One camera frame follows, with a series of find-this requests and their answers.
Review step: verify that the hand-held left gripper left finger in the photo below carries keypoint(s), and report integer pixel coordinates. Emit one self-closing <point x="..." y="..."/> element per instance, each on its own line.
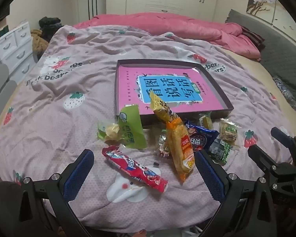
<point x="79" y="170"/>

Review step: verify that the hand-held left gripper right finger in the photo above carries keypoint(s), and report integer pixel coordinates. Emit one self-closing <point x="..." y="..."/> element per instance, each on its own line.
<point x="209" y="175"/>

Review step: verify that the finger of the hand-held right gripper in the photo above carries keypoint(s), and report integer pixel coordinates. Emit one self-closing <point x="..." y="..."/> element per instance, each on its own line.
<point x="266" y="161"/>
<point x="288" y="142"/>

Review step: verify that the dark green snack packet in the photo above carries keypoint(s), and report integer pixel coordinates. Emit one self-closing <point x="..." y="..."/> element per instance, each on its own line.
<point x="219" y="150"/>

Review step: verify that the orange long snack packet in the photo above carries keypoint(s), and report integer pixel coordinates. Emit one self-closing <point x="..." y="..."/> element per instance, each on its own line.
<point x="180" y="148"/>

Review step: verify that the blue cookie packet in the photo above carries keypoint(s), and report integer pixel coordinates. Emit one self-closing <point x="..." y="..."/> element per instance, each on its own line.
<point x="202" y="135"/>

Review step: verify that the clear cracker packet green label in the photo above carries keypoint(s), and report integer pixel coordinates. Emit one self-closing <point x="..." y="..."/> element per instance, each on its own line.
<point x="228" y="133"/>

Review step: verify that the red long snack packet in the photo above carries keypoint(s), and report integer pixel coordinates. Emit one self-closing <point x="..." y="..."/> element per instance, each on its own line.
<point x="130" y="167"/>

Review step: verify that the clear yellow wafer packet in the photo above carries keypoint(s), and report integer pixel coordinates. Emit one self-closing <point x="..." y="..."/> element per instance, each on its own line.
<point x="206" y="122"/>

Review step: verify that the green cake snack packet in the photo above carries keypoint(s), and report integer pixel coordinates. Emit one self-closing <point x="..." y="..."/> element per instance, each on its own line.
<point x="132" y="130"/>

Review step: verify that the purple cardboard box tray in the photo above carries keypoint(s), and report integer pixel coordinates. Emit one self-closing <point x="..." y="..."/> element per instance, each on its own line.
<point x="150" y="62"/>

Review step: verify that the patterned cloth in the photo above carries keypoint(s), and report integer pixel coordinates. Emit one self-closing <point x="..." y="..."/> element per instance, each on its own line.
<point x="286" y="91"/>

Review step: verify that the small brown snack packet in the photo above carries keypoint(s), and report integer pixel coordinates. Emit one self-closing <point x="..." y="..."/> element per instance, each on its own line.
<point x="164" y="145"/>

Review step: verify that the small clear wrapper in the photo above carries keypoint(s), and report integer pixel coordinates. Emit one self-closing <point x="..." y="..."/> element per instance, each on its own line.
<point x="153" y="163"/>

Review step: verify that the beige bed sheet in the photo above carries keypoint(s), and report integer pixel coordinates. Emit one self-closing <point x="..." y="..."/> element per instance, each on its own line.
<point x="256" y="79"/>

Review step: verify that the grey padded headboard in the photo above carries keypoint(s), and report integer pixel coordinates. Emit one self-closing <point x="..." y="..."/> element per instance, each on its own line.
<point x="281" y="54"/>

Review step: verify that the pink book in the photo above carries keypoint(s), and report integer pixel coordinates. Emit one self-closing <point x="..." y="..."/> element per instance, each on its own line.
<point x="128" y="88"/>

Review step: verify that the dark striped pillow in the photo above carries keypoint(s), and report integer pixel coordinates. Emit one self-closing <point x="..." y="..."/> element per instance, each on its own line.
<point x="255" y="38"/>

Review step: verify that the brown plush toy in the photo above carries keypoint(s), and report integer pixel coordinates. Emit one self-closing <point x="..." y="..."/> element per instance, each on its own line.
<point x="39" y="43"/>

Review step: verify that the white drawer unit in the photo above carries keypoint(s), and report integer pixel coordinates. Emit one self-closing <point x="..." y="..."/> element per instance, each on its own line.
<point x="14" y="44"/>

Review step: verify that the dark plush toy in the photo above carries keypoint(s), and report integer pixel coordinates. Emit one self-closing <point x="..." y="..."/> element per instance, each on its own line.
<point x="49" y="27"/>

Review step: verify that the pink quilt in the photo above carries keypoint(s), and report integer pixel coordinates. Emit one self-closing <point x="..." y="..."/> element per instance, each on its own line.
<point x="187" y="27"/>

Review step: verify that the dark green container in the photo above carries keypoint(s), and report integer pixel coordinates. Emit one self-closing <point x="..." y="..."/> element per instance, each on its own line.
<point x="2" y="30"/>

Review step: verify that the floral wall painting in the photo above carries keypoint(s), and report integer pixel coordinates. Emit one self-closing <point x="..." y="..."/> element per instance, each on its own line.
<point x="261" y="0"/>

